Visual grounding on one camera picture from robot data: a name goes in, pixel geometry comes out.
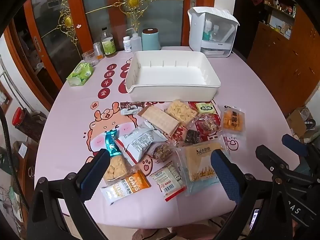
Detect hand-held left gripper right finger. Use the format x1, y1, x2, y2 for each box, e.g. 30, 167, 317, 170
210, 149, 293, 240

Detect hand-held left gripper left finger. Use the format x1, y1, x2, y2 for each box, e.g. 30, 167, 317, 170
26, 149, 112, 240

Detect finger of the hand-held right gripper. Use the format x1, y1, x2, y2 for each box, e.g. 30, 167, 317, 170
282, 134, 310, 157
255, 144, 300, 180

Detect puffed cracker clear packet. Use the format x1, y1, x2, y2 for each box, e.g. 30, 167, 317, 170
103, 155, 133, 183

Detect clear bag round flatbread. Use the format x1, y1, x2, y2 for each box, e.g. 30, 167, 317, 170
176, 140, 230, 197

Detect orange white protein bar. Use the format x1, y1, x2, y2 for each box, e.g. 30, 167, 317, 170
100, 171, 152, 205

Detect teal blue candy packet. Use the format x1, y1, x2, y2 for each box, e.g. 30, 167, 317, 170
104, 129, 122, 158

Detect dark brownie packet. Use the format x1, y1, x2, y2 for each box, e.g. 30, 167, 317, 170
184, 129, 202, 145

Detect orange yellow pastry packet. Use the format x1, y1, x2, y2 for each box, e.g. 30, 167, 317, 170
221, 105, 246, 137

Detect white barcode snack packet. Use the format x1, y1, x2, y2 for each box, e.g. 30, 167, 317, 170
149, 162, 187, 202

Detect red nut bar packet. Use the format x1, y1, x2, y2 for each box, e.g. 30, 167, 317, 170
195, 114, 222, 133

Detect grey white snack packet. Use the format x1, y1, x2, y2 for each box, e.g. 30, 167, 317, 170
117, 122, 168, 165

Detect brown nut bar packet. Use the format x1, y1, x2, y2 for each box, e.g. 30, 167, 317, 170
150, 142, 174, 162

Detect small green cake packet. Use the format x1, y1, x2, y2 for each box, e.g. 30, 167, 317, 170
195, 102, 216, 114

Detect small grey white packet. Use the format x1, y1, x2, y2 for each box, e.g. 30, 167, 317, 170
121, 105, 143, 117

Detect square puffed rice cake packet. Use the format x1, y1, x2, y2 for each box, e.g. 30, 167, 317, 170
164, 99, 200, 128

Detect clear wafer biscuit packet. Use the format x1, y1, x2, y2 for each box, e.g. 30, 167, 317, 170
137, 105, 181, 138

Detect white plastic storage bin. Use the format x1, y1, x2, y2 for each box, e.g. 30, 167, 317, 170
125, 51, 221, 102

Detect cardboard box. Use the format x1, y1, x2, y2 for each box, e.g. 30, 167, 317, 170
286, 107, 313, 138

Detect wooden shelf cabinet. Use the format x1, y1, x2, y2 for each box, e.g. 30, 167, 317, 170
247, 0, 320, 115

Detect red container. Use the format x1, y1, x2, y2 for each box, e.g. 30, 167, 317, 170
12, 107, 25, 127

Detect green tissue pack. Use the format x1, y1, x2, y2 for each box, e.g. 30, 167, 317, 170
66, 62, 94, 87

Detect wooden framed picture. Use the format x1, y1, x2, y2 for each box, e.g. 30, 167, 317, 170
0, 80, 13, 113

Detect clear glass cup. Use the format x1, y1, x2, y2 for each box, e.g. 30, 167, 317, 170
82, 50, 98, 67

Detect green label glass bottle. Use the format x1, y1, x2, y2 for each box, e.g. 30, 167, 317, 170
101, 27, 117, 57

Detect white pill bottle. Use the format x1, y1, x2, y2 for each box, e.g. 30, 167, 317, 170
122, 36, 132, 53

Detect white squeeze wash bottle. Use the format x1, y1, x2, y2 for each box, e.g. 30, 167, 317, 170
126, 27, 143, 51

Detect glass door small gold ornament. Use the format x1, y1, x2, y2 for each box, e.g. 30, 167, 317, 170
5, 0, 83, 100

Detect teal white bottle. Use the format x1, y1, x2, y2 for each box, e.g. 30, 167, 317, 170
204, 20, 213, 42

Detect teal canister brown lid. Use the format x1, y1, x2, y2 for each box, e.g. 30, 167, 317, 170
141, 28, 161, 51

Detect white sterilizer cabinet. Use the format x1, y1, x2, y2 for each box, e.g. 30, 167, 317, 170
187, 6, 240, 58

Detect glass door large gold ornament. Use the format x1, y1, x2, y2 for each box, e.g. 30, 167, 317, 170
66, 0, 215, 53

